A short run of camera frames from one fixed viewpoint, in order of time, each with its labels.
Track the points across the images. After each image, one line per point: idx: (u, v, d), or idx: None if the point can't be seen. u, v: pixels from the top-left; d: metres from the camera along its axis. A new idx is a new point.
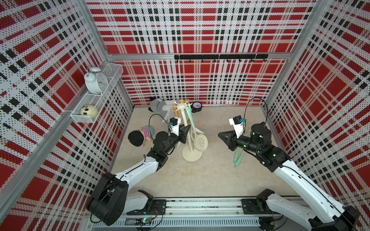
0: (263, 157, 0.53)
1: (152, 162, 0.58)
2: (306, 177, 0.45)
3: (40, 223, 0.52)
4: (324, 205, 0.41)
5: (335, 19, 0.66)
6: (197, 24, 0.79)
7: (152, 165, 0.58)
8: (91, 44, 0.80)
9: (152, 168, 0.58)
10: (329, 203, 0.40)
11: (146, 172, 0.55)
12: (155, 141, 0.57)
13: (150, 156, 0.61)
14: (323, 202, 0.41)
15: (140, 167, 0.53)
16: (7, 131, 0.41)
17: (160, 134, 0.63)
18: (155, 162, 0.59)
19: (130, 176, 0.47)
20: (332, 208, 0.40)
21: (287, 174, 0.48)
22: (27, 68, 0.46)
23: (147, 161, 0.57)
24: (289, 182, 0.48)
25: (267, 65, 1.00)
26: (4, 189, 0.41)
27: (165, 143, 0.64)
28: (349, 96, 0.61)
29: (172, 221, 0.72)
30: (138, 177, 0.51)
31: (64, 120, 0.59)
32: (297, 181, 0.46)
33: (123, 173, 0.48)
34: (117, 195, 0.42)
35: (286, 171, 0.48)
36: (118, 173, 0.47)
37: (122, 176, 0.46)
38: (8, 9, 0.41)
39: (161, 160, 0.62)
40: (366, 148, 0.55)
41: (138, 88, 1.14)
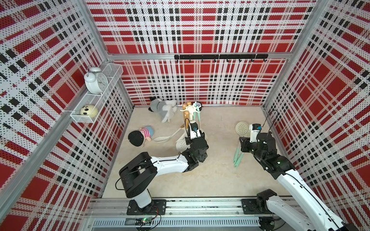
0: (268, 164, 0.55)
1: (183, 163, 0.58)
2: (308, 188, 0.46)
3: (40, 223, 0.52)
4: (322, 217, 0.41)
5: (335, 19, 0.66)
6: (197, 24, 0.79)
7: (184, 164, 0.59)
8: (91, 44, 0.80)
9: (184, 167, 0.61)
10: (328, 216, 0.41)
11: (176, 168, 0.58)
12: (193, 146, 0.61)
13: (183, 156, 0.61)
14: (322, 214, 0.41)
15: (171, 163, 0.53)
16: (7, 131, 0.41)
17: (200, 141, 0.61)
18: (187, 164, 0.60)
19: (160, 165, 0.49)
20: (330, 221, 0.40)
21: (289, 183, 0.50)
22: (27, 68, 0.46)
23: (180, 159, 0.58)
24: (291, 192, 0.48)
25: (267, 65, 1.00)
26: (4, 189, 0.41)
27: (200, 150, 0.62)
28: (349, 96, 0.61)
29: (172, 221, 0.72)
30: (166, 170, 0.54)
31: (64, 120, 0.59)
32: (297, 190, 0.47)
33: (156, 160, 0.50)
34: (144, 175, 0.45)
35: (288, 179, 0.50)
36: (153, 158, 0.50)
37: (154, 161, 0.49)
38: (8, 9, 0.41)
39: (191, 165, 0.63)
40: (366, 148, 0.55)
41: (138, 88, 1.14)
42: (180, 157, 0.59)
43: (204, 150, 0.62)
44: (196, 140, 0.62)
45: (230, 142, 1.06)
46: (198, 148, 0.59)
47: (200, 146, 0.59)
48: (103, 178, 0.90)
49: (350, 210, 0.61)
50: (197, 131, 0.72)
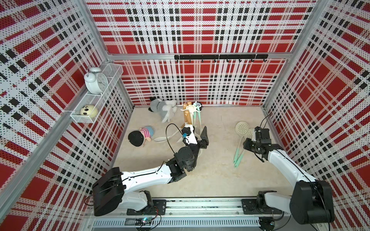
0: (261, 146, 0.66)
1: (164, 176, 0.54)
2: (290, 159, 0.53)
3: (40, 224, 0.52)
4: (297, 174, 0.47)
5: (335, 19, 0.66)
6: (197, 24, 0.79)
7: (164, 178, 0.54)
8: (91, 44, 0.80)
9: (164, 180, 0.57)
10: (302, 174, 0.46)
11: (154, 181, 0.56)
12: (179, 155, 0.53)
13: (167, 166, 0.56)
14: (297, 173, 0.47)
15: (150, 176, 0.49)
16: (7, 132, 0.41)
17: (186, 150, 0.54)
18: (170, 177, 0.55)
19: (133, 183, 0.45)
20: (304, 177, 0.45)
21: (275, 156, 0.58)
22: (27, 68, 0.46)
23: (160, 172, 0.53)
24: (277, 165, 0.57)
25: (267, 65, 1.00)
26: (4, 188, 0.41)
27: (185, 161, 0.55)
28: (349, 96, 0.61)
29: (172, 221, 0.72)
30: (142, 185, 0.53)
31: (64, 120, 0.59)
32: (281, 160, 0.55)
33: (128, 176, 0.46)
34: (110, 196, 0.42)
35: (274, 153, 0.59)
36: (125, 173, 0.46)
37: (125, 179, 0.45)
38: (8, 9, 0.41)
39: (178, 175, 0.57)
40: (366, 148, 0.55)
41: (138, 88, 1.14)
42: (161, 169, 0.53)
43: (189, 161, 0.56)
44: (181, 150, 0.54)
45: (230, 142, 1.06)
46: (182, 159, 0.53)
47: (183, 156, 0.53)
48: None
49: (350, 210, 0.61)
50: (186, 137, 0.65)
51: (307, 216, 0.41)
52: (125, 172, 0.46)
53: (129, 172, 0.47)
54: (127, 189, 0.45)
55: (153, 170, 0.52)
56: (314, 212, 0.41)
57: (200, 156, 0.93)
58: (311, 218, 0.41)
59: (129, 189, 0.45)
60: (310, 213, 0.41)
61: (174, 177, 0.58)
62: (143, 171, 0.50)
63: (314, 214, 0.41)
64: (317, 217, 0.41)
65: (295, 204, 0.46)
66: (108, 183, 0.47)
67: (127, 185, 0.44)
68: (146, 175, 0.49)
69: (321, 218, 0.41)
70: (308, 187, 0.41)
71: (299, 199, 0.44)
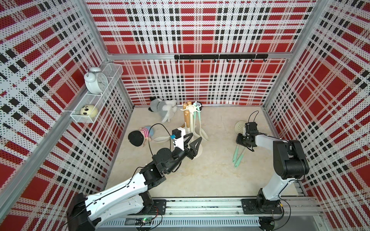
0: (250, 136, 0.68)
1: (137, 187, 0.50)
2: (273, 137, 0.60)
3: (40, 223, 0.52)
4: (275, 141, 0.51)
5: (335, 19, 0.66)
6: (197, 24, 0.79)
7: (139, 188, 0.51)
8: (91, 44, 0.80)
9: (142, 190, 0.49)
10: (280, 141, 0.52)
11: (129, 194, 0.50)
12: (158, 156, 0.50)
13: (141, 173, 0.53)
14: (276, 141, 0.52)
15: (121, 192, 0.47)
16: (7, 131, 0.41)
17: (166, 152, 0.51)
18: (145, 186, 0.52)
19: (99, 205, 0.43)
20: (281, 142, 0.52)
21: (258, 137, 0.72)
22: (27, 68, 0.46)
23: (132, 183, 0.50)
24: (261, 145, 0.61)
25: (267, 65, 1.00)
26: (4, 188, 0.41)
27: (165, 163, 0.53)
28: (349, 96, 0.61)
29: (172, 221, 0.72)
30: (114, 202, 0.47)
31: (64, 120, 0.59)
32: (262, 137, 0.69)
33: (94, 199, 0.44)
34: (74, 227, 0.43)
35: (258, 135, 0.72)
36: (91, 196, 0.44)
37: (89, 204, 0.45)
38: (8, 9, 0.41)
39: (156, 180, 0.54)
40: (366, 148, 0.55)
41: (138, 88, 1.14)
42: (133, 180, 0.51)
43: (169, 163, 0.53)
44: (161, 152, 0.51)
45: (229, 142, 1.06)
46: (161, 161, 0.50)
47: (162, 158, 0.50)
48: (103, 178, 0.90)
49: (350, 210, 0.61)
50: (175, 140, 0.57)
51: (285, 170, 0.50)
52: (90, 196, 0.44)
53: (94, 194, 0.45)
54: (93, 214, 0.42)
55: (125, 183, 0.49)
56: (292, 166, 0.49)
57: (200, 156, 0.93)
58: (289, 172, 0.49)
59: (96, 213, 0.43)
60: (288, 167, 0.49)
61: (152, 183, 0.54)
62: (113, 187, 0.48)
63: (292, 168, 0.49)
64: (296, 170, 0.49)
65: (276, 166, 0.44)
66: (77, 209, 0.46)
67: (91, 211, 0.42)
68: (115, 192, 0.47)
69: (299, 172, 0.49)
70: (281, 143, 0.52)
71: (278, 157, 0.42)
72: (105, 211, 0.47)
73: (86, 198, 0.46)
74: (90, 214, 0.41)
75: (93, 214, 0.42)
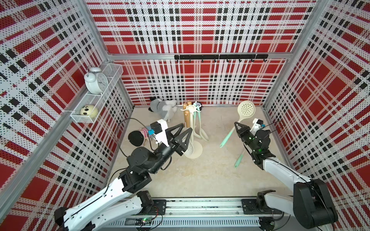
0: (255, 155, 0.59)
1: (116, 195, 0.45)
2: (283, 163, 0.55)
3: (40, 224, 0.52)
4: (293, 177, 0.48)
5: (335, 19, 0.66)
6: (197, 24, 0.79)
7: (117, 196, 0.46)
8: (91, 44, 0.80)
9: (124, 195, 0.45)
10: (297, 176, 0.48)
11: (109, 203, 0.46)
12: (132, 157, 0.42)
13: (119, 179, 0.47)
14: (293, 175, 0.49)
15: (98, 202, 0.43)
16: (7, 132, 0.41)
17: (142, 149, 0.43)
18: (125, 192, 0.46)
19: (76, 219, 0.41)
20: (299, 178, 0.47)
21: (270, 163, 0.60)
22: (27, 68, 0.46)
23: (109, 192, 0.45)
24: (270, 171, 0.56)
25: (267, 65, 1.00)
26: (4, 188, 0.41)
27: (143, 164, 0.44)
28: (349, 96, 0.61)
29: (172, 221, 0.72)
30: (93, 212, 0.44)
31: (64, 120, 0.59)
32: (275, 166, 0.57)
33: (71, 213, 0.42)
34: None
35: (268, 160, 0.60)
36: (68, 210, 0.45)
37: (67, 219, 0.46)
38: (8, 9, 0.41)
39: (138, 182, 0.47)
40: (366, 148, 0.55)
41: (138, 88, 1.14)
42: (111, 188, 0.45)
43: (148, 162, 0.43)
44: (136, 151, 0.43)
45: (229, 142, 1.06)
46: (136, 163, 0.41)
47: (137, 159, 0.42)
48: (103, 178, 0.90)
49: (350, 210, 0.61)
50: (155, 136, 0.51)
51: (312, 220, 0.41)
52: (68, 209, 0.43)
53: (72, 207, 0.43)
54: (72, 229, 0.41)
55: (101, 191, 0.45)
56: (318, 213, 0.41)
57: (200, 157, 0.93)
58: (316, 221, 0.40)
59: (75, 226, 0.41)
60: (314, 216, 0.41)
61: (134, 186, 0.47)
62: (91, 197, 0.44)
63: (319, 217, 0.41)
64: (322, 219, 0.41)
65: (298, 210, 0.45)
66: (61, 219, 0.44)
67: (68, 226, 0.40)
68: (92, 204, 0.43)
69: (326, 220, 0.41)
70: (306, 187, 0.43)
71: (301, 204, 0.44)
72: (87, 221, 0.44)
73: (65, 212, 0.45)
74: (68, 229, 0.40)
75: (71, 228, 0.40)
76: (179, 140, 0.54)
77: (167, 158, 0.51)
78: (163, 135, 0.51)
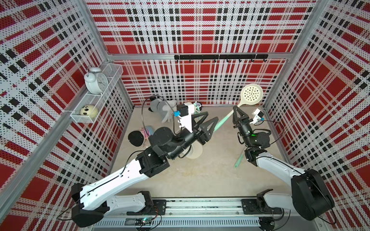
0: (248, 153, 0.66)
1: (133, 176, 0.42)
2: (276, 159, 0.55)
3: (40, 224, 0.52)
4: (288, 171, 0.49)
5: (335, 19, 0.66)
6: (197, 24, 0.79)
7: (134, 178, 0.43)
8: (91, 44, 0.80)
9: (140, 177, 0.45)
10: (292, 169, 0.48)
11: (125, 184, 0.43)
12: (154, 138, 0.39)
13: (137, 161, 0.44)
14: (287, 169, 0.49)
15: (114, 182, 0.41)
16: (7, 132, 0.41)
17: (164, 131, 0.39)
18: (142, 174, 0.43)
19: (92, 197, 0.40)
20: (294, 171, 0.47)
21: (264, 160, 0.60)
22: (27, 68, 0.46)
23: (126, 173, 0.42)
24: (264, 167, 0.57)
25: (267, 65, 1.00)
26: (4, 188, 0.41)
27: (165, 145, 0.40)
28: (349, 96, 0.61)
29: (172, 221, 0.72)
30: (109, 193, 0.42)
31: (65, 120, 0.60)
32: (270, 162, 0.57)
33: (87, 190, 0.41)
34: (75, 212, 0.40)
35: (262, 157, 0.60)
36: (86, 187, 0.41)
37: (83, 196, 0.46)
38: (8, 9, 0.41)
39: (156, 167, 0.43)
40: (366, 148, 0.55)
41: (138, 88, 1.14)
42: (127, 169, 0.43)
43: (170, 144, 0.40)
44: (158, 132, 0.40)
45: (230, 142, 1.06)
46: (158, 143, 0.39)
47: (160, 139, 0.38)
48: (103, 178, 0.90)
49: (350, 210, 0.61)
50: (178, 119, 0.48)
51: (313, 211, 0.41)
52: (85, 186, 0.42)
53: (89, 184, 0.42)
54: (87, 206, 0.39)
55: (118, 172, 0.43)
56: (317, 205, 0.42)
57: (200, 157, 0.93)
58: (316, 211, 0.41)
59: (91, 204, 0.40)
60: (314, 207, 0.41)
61: (151, 170, 0.44)
62: (107, 177, 0.42)
63: (318, 207, 0.41)
64: (322, 208, 0.42)
65: (298, 202, 0.46)
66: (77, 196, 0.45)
67: (85, 203, 0.39)
68: (108, 183, 0.41)
69: (325, 208, 0.42)
70: (303, 181, 0.43)
71: (301, 197, 0.44)
72: (101, 201, 0.42)
73: (82, 189, 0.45)
74: (84, 206, 0.38)
75: (88, 206, 0.40)
76: (203, 127, 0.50)
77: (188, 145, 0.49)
78: (188, 119, 0.48)
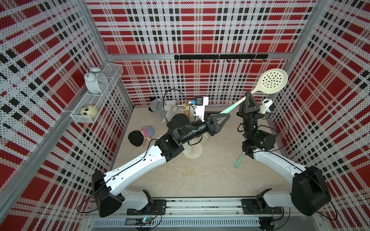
0: (245, 145, 0.64)
1: (155, 160, 0.46)
2: (276, 153, 0.54)
3: (40, 224, 0.52)
4: (288, 168, 0.48)
5: (335, 19, 0.66)
6: (197, 24, 0.79)
7: (155, 161, 0.47)
8: (91, 44, 0.80)
9: (161, 161, 0.49)
10: (292, 166, 0.47)
11: (147, 168, 0.46)
12: (173, 123, 0.45)
13: (157, 146, 0.48)
14: (288, 166, 0.48)
15: (138, 166, 0.44)
16: (7, 132, 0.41)
17: (180, 117, 0.45)
18: (163, 157, 0.47)
19: (118, 180, 0.41)
20: (295, 168, 0.46)
21: (261, 154, 0.58)
22: (27, 68, 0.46)
23: (148, 157, 0.46)
24: (262, 161, 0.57)
25: (267, 65, 1.00)
26: (4, 189, 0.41)
27: (181, 130, 0.46)
28: (349, 96, 0.61)
29: (172, 221, 0.72)
30: (132, 177, 0.44)
31: (65, 120, 0.60)
32: (268, 156, 0.55)
33: (112, 175, 0.42)
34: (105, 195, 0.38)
35: (260, 152, 0.58)
36: (111, 172, 0.43)
37: (108, 180, 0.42)
38: (8, 9, 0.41)
39: (173, 151, 0.49)
40: (366, 148, 0.55)
41: (138, 88, 1.14)
42: (149, 153, 0.47)
43: (187, 128, 0.46)
44: (175, 118, 0.46)
45: (230, 142, 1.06)
46: (178, 128, 0.45)
47: (179, 124, 0.44)
48: None
49: (350, 210, 0.61)
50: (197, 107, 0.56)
51: (312, 208, 0.42)
52: (108, 172, 0.43)
53: (112, 170, 0.43)
54: (114, 190, 0.41)
55: (140, 156, 0.46)
56: (316, 199, 0.42)
57: (200, 157, 0.93)
58: (315, 207, 0.41)
59: (116, 188, 0.41)
60: (313, 203, 0.41)
61: (169, 154, 0.49)
62: (130, 162, 0.45)
63: (317, 203, 0.42)
64: (320, 202, 0.42)
65: (297, 199, 0.46)
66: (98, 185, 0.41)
67: (111, 186, 0.40)
68: (132, 167, 0.44)
69: (323, 201, 0.42)
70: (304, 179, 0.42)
71: (301, 194, 0.44)
72: (124, 186, 0.44)
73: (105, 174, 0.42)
74: (111, 189, 0.40)
75: (113, 190, 0.41)
76: (211, 119, 0.49)
77: (199, 134, 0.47)
78: (202, 109, 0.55)
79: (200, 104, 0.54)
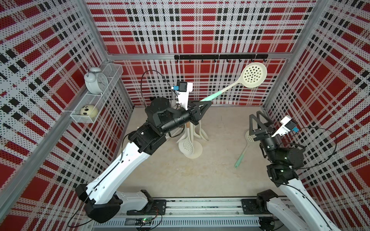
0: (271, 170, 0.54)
1: (131, 159, 0.41)
2: (312, 200, 0.46)
3: (40, 224, 0.52)
4: (323, 228, 0.41)
5: (335, 19, 0.66)
6: (197, 24, 0.79)
7: (134, 160, 0.41)
8: (91, 44, 0.80)
9: (140, 159, 0.43)
10: (329, 228, 0.41)
11: (128, 169, 0.41)
12: (151, 110, 0.38)
13: (132, 143, 0.42)
14: (323, 225, 0.41)
15: (116, 170, 0.40)
16: (7, 131, 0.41)
17: (160, 102, 0.40)
18: (142, 153, 0.41)
19: (100, 190, 0.39)
20: None
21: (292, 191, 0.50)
22: (27, 68, 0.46)
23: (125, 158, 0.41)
24: (291, 200, 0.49)
25: (267, 65, 1.00)
26: (4, 189, 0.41)
27: (162, 115, 0.41)
28: (349, 96, 0.61)
29: (172, 221, 0.72)
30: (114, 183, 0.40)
31: (64, 120, 0.59)
32: (300, 201, 0.47)
33: (94, 186, 0.39)
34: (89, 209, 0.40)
35: (290, 188, 0.50)
36: (92, 183, 0.40)
37: (91, 192, 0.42)
38: (8, 9, 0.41)
39: (154, 141, 0.42)
40: (366, 148, 0.55)
41: (138, 88, 1.14)
42: (125, 153, 0.42)
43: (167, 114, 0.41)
44: (154, 102, 0.40)
45: (230, 142, 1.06)
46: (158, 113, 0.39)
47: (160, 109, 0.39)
48: None
49: (350, 210, 0.61)
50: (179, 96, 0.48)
51: None
52: (89, 184, 0.40)
53: (93, 181, 0.40)
54: (99, 200, 0.38)
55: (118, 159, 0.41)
56: None
57: (200, 157, 0.93)
58: None
59: (102, 198, 0.38)
60: None
61: (150, 146, 0.42)
62: (109, 168, 0.41)
63: None
64: None
65: None
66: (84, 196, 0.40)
67: (95, 198, 0.38)
68: (111, 172, 0.40)
69: None
70: None
71: None
72: (111, 193, 0.41)
73: (86, 187, 0.40)
74: (95, 201, 0.38)
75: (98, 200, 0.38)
76: (195, 108, 0.45)
77: (183, 123, 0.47)
78: (186, 96, 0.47)
79: (184, 91, 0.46)
